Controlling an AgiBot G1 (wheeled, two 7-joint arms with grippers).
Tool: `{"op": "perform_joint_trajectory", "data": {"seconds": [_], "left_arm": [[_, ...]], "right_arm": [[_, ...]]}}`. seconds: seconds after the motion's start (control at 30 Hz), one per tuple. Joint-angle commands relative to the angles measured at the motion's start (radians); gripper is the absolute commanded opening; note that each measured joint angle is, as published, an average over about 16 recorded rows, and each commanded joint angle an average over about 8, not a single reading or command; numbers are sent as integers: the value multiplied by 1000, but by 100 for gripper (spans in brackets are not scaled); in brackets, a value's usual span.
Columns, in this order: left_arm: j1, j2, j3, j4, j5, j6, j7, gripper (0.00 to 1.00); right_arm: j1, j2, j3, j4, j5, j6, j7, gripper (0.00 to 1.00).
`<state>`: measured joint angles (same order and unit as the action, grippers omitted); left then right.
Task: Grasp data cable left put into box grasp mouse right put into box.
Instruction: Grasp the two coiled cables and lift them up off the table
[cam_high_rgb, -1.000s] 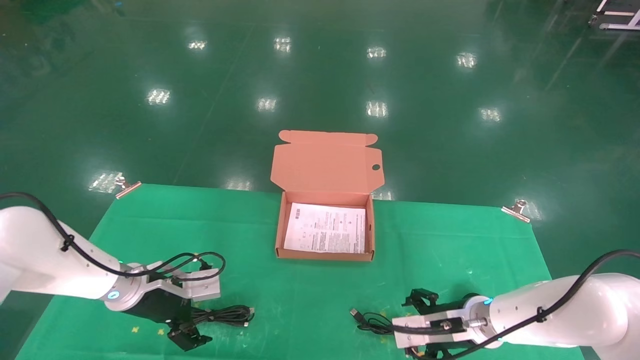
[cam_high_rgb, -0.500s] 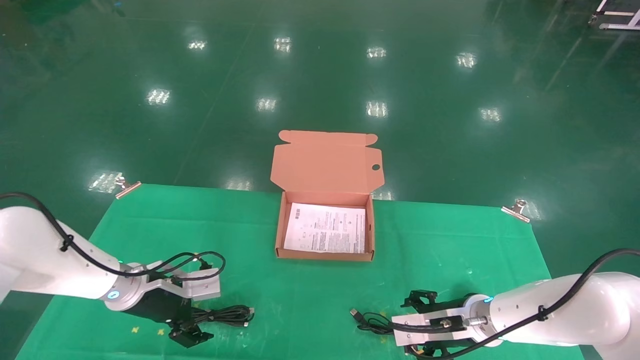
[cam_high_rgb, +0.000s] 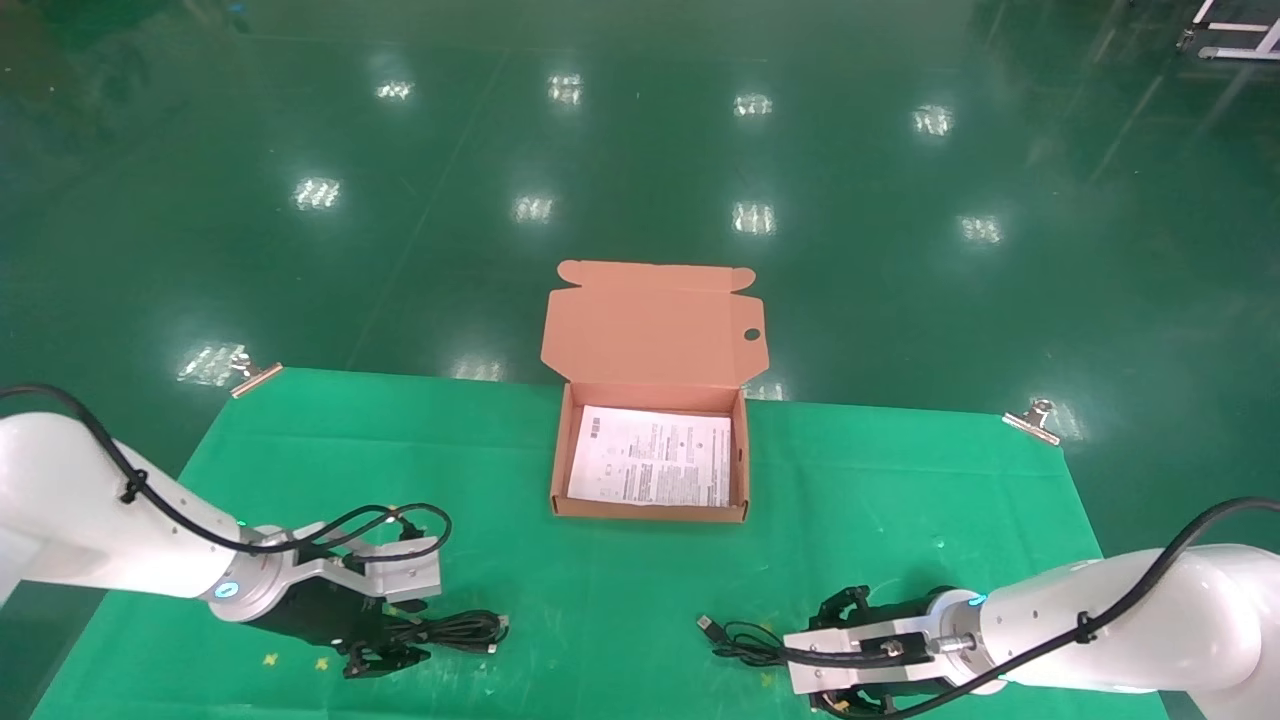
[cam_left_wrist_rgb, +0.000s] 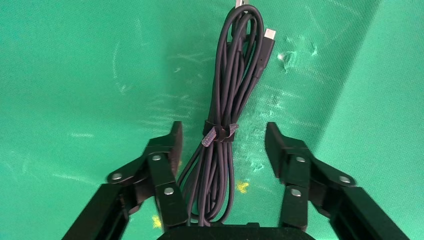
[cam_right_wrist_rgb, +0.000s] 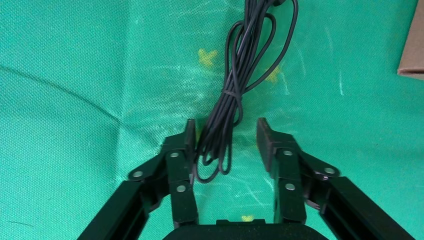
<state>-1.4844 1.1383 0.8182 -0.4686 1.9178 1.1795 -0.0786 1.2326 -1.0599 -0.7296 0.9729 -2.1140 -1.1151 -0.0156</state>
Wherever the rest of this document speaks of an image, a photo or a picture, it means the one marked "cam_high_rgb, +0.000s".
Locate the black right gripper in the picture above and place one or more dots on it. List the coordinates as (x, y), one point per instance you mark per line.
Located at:
(900, 610)

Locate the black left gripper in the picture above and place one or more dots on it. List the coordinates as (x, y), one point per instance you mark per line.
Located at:
(320, 615)

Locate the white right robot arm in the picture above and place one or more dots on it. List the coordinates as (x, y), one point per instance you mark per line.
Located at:
(1150, 620)

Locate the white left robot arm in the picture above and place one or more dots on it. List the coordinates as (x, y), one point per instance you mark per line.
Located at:
(90, 510)

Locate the open cardboard box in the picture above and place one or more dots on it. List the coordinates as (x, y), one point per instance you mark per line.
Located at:
(650, 330)

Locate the green table cloth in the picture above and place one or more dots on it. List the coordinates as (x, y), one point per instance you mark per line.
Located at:
(900, 500)

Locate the white printed instruction sheet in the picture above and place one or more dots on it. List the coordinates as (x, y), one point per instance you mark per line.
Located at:
(650, 460)

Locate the metal binder clip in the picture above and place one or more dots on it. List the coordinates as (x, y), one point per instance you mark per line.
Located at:
(258, 378)
(1035, 425)

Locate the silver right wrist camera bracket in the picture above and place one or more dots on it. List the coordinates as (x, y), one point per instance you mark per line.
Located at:
(830, 675)

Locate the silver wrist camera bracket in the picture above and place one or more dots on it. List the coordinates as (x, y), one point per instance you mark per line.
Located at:
(400, 578)
(830, 675)

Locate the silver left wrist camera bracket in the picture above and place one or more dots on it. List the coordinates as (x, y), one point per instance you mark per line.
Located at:
(400, 578)

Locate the white table frame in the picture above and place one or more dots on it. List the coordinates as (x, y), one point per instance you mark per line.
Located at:
(1240, 52)

